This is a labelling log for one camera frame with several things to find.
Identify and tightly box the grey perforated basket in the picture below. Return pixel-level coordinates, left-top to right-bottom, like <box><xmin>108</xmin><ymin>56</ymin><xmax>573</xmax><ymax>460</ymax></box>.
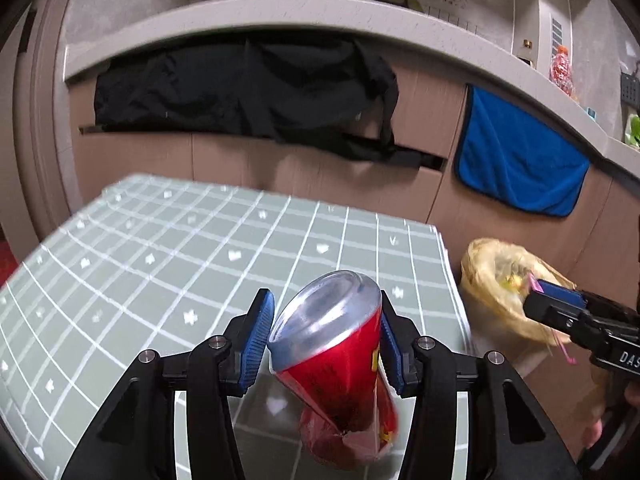
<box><xmin>619</xmin><ymin>72</ymin><xmax>640</xmax><ymax>112</ymax></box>

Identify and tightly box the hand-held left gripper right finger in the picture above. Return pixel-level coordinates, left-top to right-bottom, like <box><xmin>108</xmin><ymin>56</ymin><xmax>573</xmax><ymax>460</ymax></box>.
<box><xmin>378</xmin><ymin>290</ymin><xmax>584</xmax><ymax>480</ymax></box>

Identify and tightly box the crushed red drink can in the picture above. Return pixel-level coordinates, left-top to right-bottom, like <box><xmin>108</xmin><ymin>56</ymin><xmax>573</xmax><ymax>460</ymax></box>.
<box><xmin>266</xmin><ymin>269</ymin><xmax>402</xmax><ymax>472</ymax></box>

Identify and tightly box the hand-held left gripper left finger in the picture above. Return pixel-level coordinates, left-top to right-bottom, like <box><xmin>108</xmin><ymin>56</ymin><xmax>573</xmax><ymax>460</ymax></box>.
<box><xmin>60</xmin><ymin>287</ymin><xmax>277</xmax><ymax>480</ymax></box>

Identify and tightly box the blue towel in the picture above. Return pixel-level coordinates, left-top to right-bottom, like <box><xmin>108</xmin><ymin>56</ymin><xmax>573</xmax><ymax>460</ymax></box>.
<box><xmin>452</xmin><ymin>82</ymin><xmax>592</xmax><ymax>219</ymax></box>

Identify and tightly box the black wall plate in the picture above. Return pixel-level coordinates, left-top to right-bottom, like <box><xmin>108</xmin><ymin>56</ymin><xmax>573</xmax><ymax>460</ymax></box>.
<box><xmin>17</xmin><ymin>5</ymin><xmax>39</xmax><ymax>57</ymax></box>

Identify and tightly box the red snack bag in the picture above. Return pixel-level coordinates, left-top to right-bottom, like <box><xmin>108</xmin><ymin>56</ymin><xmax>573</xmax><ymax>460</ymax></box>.
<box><xmin>548</xmin><ymin>44</ymin><xmax>574</xmax><ymax>97</ymax></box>

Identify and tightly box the bin with yellow liner bag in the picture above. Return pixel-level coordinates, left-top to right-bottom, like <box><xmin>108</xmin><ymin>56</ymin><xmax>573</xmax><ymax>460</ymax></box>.
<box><xmin>459</xmin><ymin>237</ymin><xmax>579</xmax><ymax>387</ymax></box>

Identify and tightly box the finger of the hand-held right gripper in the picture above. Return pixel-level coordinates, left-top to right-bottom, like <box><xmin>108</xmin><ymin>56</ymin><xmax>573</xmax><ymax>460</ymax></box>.
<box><xmin>537</xmin><ymin>279</ymin><xmax>587</xmax><ymax>312</ymax></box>
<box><xmin>522</xmin><ymin>292</ymin><xmax>603</xmax><ymax>347</ymax></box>

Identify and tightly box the green grid tablecloth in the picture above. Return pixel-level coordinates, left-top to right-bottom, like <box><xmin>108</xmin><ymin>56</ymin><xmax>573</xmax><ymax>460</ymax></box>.
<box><xmin>0</xmin><ymin>172</ymin><xmax>474</xmax><ymax>480</ymax></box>

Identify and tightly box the person's right hand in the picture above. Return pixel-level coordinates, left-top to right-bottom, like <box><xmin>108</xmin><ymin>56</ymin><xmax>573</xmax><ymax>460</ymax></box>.
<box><xmin>580</xmin><ymin>369</ymin><xmax>635</xmax><ymax>454</ymax></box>

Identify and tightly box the black cloth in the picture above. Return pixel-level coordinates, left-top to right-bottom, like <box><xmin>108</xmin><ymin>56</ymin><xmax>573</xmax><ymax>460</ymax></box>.
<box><xmin>93</xmin><ymin>37</ymin><xmax>402</xmax><ymax>164</ymax></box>

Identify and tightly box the white vented column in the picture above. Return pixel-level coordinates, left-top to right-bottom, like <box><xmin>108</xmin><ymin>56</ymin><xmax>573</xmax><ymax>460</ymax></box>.
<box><xmin>510</xmin><ymin>0</ymin><xmax>592</xmax><ymax>72</ymax></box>

